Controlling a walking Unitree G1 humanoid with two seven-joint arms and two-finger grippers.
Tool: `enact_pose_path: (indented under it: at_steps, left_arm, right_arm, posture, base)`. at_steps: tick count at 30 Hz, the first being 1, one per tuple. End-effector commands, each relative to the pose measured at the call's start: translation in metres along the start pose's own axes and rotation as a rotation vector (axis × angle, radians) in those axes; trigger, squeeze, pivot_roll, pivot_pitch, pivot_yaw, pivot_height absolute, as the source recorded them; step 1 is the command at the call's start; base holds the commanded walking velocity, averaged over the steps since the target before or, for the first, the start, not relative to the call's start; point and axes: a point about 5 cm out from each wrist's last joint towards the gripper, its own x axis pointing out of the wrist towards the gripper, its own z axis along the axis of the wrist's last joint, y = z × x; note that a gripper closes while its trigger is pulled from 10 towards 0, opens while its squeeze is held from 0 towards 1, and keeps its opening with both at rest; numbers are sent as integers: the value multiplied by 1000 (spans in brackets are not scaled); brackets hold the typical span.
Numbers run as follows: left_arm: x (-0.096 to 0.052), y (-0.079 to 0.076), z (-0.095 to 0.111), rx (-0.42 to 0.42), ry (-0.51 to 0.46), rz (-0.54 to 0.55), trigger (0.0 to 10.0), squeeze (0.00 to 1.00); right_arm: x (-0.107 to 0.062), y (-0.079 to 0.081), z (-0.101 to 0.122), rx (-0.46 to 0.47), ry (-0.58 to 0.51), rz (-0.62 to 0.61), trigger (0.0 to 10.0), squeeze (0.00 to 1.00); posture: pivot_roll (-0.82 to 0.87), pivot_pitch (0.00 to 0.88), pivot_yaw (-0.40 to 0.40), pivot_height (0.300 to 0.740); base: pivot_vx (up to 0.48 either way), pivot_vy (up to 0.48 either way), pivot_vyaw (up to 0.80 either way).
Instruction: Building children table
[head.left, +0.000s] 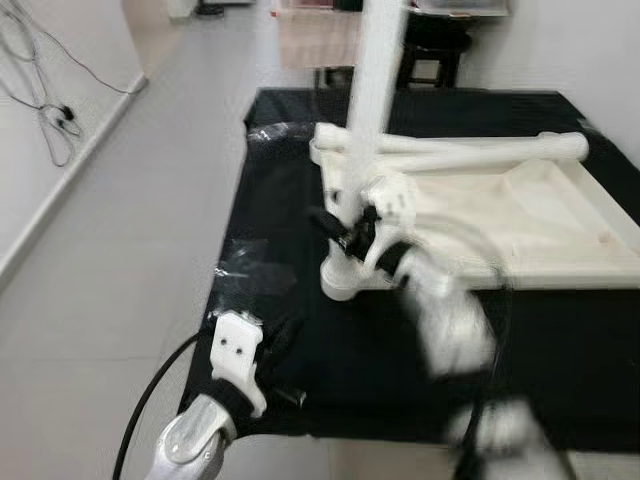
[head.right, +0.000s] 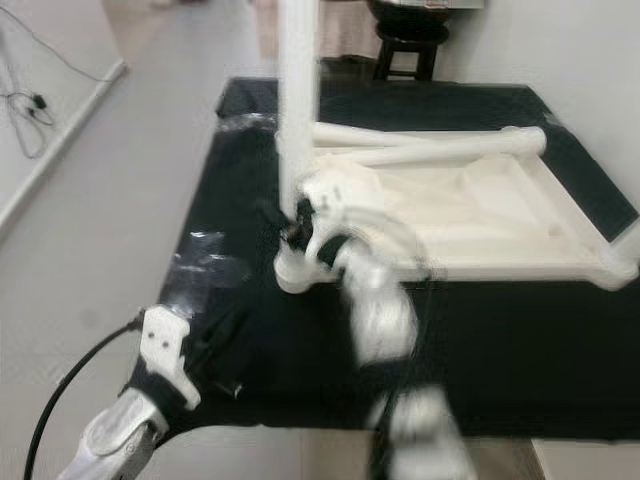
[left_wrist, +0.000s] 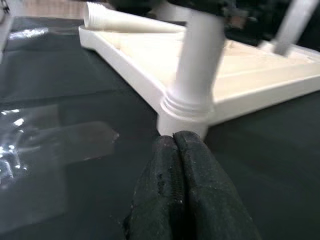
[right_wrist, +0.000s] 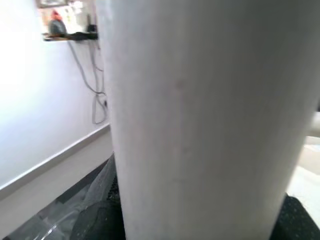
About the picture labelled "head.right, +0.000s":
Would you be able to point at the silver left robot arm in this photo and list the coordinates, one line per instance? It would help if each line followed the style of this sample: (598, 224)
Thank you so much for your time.
(120, 435)

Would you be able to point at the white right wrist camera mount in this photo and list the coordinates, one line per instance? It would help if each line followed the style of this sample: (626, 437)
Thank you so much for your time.
(335, 190)

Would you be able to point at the black round bowl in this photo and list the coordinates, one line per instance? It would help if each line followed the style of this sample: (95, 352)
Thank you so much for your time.
(410, 12)

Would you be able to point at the black round stool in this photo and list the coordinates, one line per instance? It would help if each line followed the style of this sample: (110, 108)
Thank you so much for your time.
(410, 35)

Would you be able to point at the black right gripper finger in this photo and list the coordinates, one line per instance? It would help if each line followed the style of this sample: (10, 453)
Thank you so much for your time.
(275, 215)

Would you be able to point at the beige cloth covered table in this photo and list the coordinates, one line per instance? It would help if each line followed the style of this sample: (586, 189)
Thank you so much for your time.
(345, 30)

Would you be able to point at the black power adapter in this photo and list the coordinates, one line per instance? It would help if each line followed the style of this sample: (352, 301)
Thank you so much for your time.
(38, 100)

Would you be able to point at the black tablecloth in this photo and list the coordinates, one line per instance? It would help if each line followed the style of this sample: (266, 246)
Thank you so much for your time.
(310, 370)

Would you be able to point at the clear tape strip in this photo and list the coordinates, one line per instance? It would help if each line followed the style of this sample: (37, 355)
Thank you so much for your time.
(250, 122)
(210, 258)

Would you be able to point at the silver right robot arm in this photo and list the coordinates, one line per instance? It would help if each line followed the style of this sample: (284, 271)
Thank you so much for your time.
(380, 320)

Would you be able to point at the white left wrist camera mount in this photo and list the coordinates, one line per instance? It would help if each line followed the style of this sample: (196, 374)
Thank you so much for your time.
(168, 340)

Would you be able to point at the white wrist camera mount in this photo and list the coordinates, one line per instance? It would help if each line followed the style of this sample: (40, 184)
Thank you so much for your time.
(335, 190)
(168, 340)

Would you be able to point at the white plastic children table top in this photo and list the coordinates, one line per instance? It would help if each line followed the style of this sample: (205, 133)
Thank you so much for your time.
(480, 215)

